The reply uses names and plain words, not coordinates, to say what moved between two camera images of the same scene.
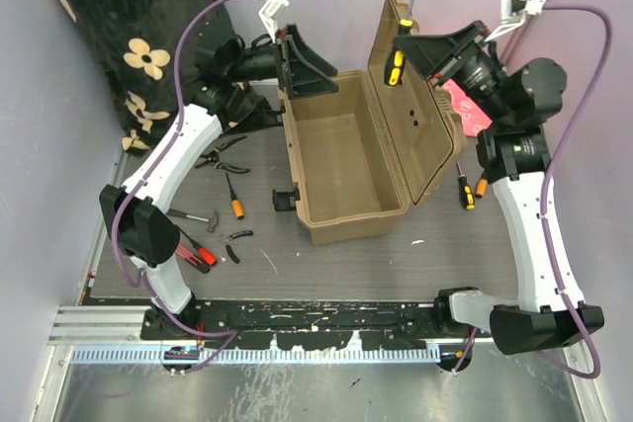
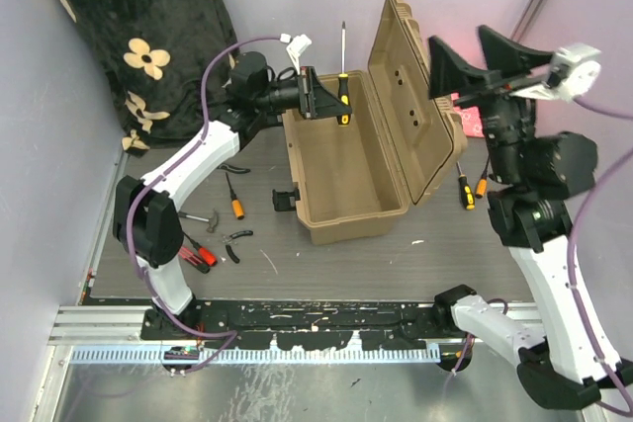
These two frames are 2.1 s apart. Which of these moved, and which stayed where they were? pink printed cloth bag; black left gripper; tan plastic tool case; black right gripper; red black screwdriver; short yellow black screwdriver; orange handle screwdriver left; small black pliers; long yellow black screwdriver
Moved: black left gripper; black right gripper; long yellow black screwdriver
Stayed: pink printed cloth bag; short yellow black screwdriver; orange handle screwdriver left; tan plastic tool case; small black pliers; red black screwdriver
